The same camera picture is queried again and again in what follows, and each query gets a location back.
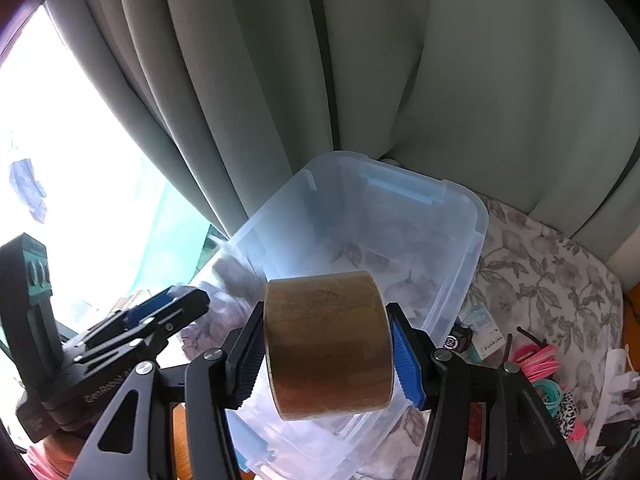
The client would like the blue white medicine box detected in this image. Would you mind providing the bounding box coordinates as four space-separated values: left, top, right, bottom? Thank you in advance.
459 304 506 364

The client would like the pink hair ties bundle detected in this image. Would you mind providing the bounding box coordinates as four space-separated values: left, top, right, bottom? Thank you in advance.
512 342 562 386

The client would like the brown packing tape roll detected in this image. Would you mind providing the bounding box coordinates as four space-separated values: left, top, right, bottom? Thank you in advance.
264 271 395 420

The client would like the black toy car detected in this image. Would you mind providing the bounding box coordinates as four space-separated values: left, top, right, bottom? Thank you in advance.
444 322 473 353

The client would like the floral grey white blanket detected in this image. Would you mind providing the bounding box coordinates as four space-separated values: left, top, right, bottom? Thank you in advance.
341 196 623 479

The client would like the clear plastic storage bin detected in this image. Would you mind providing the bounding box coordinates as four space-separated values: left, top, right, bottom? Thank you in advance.
180 152 488 479

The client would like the white power strip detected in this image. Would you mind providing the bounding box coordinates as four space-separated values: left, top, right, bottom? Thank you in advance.
585 348 639 457

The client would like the grey-green curtain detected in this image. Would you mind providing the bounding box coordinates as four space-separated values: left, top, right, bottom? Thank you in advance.
47 0 639 259

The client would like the leopard print hair tie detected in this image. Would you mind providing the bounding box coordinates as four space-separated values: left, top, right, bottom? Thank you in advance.
554 391 587 442

